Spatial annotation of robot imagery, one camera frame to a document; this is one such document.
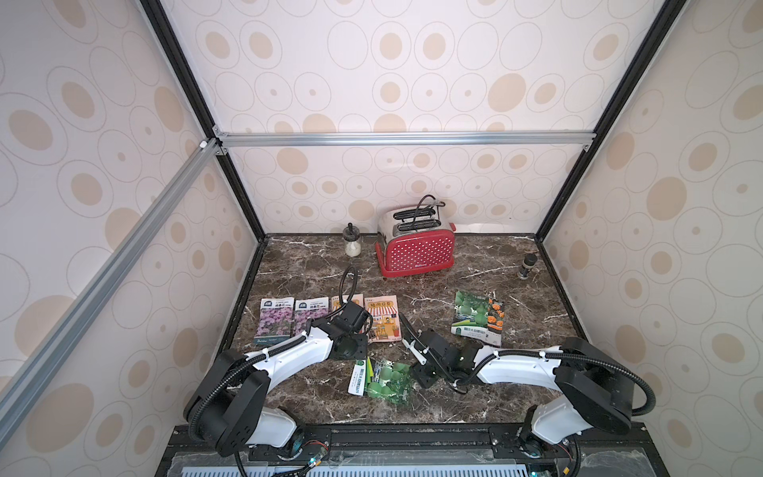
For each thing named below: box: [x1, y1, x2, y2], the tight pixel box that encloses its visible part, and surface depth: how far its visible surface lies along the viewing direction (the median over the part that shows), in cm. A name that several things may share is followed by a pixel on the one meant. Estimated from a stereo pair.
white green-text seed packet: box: [451, 290, 503, 347], surface depth 97 cm
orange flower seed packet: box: [486, 297, 506, 335], surface depth 99 cm
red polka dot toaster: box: [375, 194, 458, 279], surface depth 102 cm
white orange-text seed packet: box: [364, 295, 402, 343], surface depth 99 cm
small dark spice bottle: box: [517, 253, 538, 281], surface depth 105 cm
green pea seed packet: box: [347, 355, 415, 405], surface depth 85 cm
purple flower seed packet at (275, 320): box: [254, 297, 296, 347], surface depth 99 cm
